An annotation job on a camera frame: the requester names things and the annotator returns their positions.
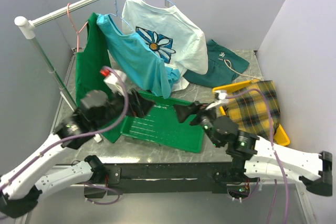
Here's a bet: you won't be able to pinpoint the metal clothes rack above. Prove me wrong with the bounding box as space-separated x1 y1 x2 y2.
14 0 171 143

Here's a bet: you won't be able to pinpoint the white flower print t shirt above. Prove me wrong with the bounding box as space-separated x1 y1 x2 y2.
122 0 208 91

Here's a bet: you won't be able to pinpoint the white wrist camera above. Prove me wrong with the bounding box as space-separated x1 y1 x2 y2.
205 90 229 110
100 68 127 95

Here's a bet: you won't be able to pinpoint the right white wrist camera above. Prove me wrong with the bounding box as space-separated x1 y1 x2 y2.
205 90 229 110

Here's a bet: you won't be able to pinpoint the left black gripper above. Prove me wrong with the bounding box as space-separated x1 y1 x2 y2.
93 83 156 130

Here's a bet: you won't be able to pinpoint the green plastic tray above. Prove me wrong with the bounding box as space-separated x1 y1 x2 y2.
121 91 203 153

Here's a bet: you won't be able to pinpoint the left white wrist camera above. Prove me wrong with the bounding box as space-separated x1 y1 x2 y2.
100 68 127 95

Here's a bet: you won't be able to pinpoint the dark teal shorts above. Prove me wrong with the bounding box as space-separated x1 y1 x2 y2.
183 40 249 88

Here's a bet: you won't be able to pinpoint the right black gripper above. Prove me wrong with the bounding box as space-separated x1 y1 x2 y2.
173 100 222 147

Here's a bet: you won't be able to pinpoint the blue wire hanger left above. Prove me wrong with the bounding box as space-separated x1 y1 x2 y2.
104 0 137 32

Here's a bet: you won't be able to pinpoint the turquoise t shirt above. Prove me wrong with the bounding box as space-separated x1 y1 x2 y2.
96 14 180 99

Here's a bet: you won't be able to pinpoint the yellow plastic tray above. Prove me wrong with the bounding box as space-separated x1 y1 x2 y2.
212 79 290 146

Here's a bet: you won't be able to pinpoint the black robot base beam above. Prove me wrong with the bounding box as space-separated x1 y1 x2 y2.
89 162 257 194

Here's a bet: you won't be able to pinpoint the pink wire hanger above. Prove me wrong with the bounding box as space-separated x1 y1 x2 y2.
66 3 88 52

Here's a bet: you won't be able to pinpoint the green t shirt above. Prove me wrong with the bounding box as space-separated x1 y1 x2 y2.
75 12 124 144

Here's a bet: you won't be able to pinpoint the yellow plaid cloth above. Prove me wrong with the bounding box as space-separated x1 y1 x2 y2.
223 80 280 140

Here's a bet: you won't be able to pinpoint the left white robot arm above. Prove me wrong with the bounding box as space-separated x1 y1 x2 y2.
1 90 155 219

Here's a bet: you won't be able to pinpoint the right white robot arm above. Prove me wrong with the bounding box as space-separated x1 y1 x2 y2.
174 100 333 197

